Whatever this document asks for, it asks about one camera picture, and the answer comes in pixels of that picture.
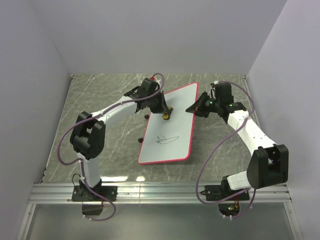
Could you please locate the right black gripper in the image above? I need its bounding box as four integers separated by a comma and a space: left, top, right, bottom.
185, 92, 221, 119

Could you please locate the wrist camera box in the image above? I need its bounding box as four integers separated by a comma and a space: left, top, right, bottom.
214, 82, 234, 104
136, 78, 159, 99

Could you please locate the aluminium front rail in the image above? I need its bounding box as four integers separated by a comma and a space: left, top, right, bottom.
28, 182, 292, 204

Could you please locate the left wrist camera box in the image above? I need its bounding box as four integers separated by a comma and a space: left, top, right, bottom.
136, 78, 159, 99

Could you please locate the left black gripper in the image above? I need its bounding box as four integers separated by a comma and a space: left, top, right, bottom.
147, 92, 171, 115

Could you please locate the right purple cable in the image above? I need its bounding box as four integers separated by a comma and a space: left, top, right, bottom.
194, 80, 256, 221

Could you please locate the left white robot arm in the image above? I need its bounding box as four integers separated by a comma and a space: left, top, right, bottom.
70, 86, 173, 201

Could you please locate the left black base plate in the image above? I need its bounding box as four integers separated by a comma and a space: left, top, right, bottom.
71, 184, 118, 202

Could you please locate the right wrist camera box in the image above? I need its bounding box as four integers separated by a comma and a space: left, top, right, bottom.
214, 82, 234, 104

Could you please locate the red framed whiteboard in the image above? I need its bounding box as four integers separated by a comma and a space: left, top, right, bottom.
137, 82, 199, 165

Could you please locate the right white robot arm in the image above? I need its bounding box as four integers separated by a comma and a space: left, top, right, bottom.
185, 92, 289, 200

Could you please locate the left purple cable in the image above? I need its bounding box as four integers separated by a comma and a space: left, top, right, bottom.
56, 72, 165, 222

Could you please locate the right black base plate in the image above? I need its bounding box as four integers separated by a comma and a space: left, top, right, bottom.
200, 185, 250, 202

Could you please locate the purple cable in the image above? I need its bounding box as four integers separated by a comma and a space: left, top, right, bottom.
56, 72, 165, 222
194, 80, 256, 221

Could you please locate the yellow whiteboard eraser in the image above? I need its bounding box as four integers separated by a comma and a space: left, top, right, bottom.
162, 106, 174, 121

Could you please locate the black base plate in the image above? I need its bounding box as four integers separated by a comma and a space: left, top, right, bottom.
71, 184, 118, 202
200, 185, 250, 202

